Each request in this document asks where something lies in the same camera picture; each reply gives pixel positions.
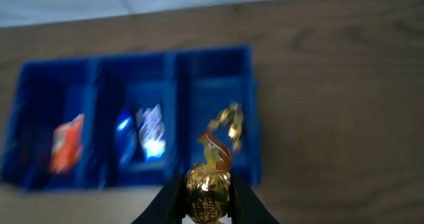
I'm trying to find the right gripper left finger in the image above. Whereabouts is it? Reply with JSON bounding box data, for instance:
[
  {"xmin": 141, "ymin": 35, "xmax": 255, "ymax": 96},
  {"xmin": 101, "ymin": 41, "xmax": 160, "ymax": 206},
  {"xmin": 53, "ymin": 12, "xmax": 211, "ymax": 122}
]
[{"xmin": 131, "ymin": 174, "xmax": 186, "ymax": 224}]

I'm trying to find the orange candy box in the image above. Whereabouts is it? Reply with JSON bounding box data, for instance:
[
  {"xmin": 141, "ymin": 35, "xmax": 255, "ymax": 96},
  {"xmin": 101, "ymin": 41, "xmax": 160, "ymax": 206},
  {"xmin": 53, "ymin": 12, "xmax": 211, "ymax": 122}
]
[{"xmin": 49, "ymin": 113, "xmax": 85, "ymax": 175}]

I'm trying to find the blue tray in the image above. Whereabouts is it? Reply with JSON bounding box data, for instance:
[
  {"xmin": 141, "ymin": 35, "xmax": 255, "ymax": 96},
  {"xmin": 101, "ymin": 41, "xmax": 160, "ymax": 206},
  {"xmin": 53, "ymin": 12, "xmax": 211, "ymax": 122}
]
[{"xmin": 0, "ymin": 44, "xmax": 262, "ymax": 192}]

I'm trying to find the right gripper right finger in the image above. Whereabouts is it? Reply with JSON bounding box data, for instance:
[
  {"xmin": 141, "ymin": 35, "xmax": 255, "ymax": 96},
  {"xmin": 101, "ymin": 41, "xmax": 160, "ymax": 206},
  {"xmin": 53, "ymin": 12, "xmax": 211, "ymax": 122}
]
[{"xmin": 229, "ymin": 174, "xmax": 281, "ymax": 224}]

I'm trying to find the blue candy pack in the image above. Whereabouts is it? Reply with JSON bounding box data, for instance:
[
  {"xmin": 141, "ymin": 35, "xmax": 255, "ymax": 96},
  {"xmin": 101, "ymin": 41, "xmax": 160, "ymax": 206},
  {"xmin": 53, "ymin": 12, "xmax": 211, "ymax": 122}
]
[{"xmin": 136, "ymin": 103, "xmax": 166, "ymax": 161}]

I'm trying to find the gold candy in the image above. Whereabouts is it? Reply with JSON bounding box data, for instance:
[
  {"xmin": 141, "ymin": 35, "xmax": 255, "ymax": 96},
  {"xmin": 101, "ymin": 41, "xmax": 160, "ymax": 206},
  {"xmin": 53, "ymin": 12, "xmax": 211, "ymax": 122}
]
[
  {"xmin": 184, "ymin": 133, "xmax": 233, "ymax": 224},
  {"xmin": 207, "ymin": 106, "xmax": 235, "ymax": 132},
  {"xmin": 228, "ymin": 101, "xmax": 245, "ymax": 152}
]

